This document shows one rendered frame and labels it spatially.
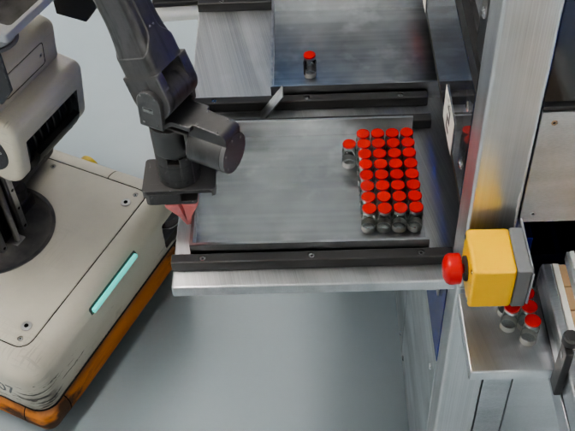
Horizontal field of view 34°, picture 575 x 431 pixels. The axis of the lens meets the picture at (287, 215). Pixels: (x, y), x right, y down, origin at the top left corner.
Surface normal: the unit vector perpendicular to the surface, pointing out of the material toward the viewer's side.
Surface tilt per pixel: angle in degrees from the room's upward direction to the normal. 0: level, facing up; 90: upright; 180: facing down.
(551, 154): 90
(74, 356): 90
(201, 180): 1
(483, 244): 0
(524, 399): 90
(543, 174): 90
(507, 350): 0
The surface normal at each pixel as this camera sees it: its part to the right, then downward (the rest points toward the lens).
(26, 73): 0.90, 0.39
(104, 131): -0.04, -0.67
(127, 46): -0.48, 0.48
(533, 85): 0.00, 0.74
